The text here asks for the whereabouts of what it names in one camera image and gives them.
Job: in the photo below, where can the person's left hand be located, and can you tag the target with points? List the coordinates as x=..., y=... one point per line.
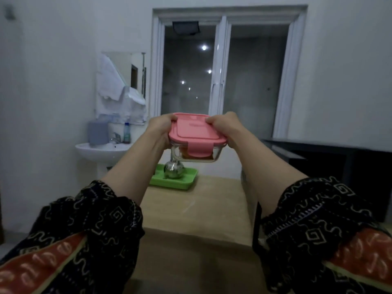
x=159, y=127

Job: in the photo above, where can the person's left fingers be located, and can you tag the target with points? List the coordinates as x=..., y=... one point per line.
x=172, y=117

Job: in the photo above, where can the green plastic tray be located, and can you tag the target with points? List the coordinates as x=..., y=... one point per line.
x=186, y=179

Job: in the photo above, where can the person's right forearm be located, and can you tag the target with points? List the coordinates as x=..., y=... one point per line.
x=266, y=177

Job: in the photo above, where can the dark table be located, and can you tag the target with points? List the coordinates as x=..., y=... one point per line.
x=337, y=162

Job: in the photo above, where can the grey-blue box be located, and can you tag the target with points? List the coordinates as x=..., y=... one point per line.
x=97, y=133

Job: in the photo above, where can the person's right fingers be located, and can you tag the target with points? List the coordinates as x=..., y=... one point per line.
x=212, y=120

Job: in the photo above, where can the white pedestal sink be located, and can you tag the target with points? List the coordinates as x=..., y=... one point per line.
x=98, y=153

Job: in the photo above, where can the white framed window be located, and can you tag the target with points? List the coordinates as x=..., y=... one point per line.
x=226, y=70

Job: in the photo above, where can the blue-capped plastic bottle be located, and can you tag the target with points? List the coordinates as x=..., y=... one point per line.
x=126, y=133

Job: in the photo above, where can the person's right hand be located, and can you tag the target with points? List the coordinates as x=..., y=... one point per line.
x=228, y=127

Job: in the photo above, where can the person's left forearm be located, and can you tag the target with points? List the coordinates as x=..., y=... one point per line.
x=131, y=168

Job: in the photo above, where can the glass container with pink lid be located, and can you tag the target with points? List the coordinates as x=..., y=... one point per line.
x=196, y=134

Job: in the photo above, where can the wall mirror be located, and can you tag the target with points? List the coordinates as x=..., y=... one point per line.
x=134, y=73

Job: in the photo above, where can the round glass bottle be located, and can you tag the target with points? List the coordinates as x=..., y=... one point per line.
x=174, y=170

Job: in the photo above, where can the white cloth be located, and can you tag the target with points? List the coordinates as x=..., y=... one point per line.
x=118, y=94

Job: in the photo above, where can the chrome faucet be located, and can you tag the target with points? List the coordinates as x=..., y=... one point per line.
x=115, y=138

